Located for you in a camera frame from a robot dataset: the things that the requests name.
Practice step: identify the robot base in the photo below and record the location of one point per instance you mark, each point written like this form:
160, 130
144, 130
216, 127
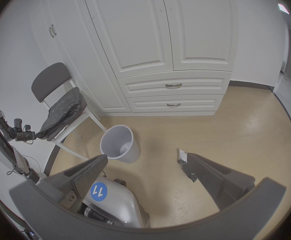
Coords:
120, 204

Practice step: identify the white ceiling light panel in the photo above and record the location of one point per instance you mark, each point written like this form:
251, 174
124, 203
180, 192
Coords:
283, 8

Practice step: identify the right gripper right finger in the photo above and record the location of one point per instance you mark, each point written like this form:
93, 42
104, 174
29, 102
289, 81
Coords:
213, 181

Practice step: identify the white trash bin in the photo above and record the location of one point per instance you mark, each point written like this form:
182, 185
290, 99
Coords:
133, 149

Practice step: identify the white paper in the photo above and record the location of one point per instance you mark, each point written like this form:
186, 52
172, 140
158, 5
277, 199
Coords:
183, 155

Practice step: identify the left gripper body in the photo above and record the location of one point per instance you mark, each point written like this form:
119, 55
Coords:
29, 135

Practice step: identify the black plastic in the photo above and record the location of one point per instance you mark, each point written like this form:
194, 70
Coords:
189, 171

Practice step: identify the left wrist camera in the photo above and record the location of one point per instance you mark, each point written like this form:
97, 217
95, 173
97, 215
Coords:
27, 128

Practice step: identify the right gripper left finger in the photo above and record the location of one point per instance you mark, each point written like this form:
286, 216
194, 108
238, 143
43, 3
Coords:
85, 181

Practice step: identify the white chair grey cushions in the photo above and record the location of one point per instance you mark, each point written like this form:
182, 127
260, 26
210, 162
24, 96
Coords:
50, 80

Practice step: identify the white wardrobe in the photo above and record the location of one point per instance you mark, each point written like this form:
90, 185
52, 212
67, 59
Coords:
145, 34

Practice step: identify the black plastic bag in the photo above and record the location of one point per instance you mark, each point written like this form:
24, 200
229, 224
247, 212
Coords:
62, 111

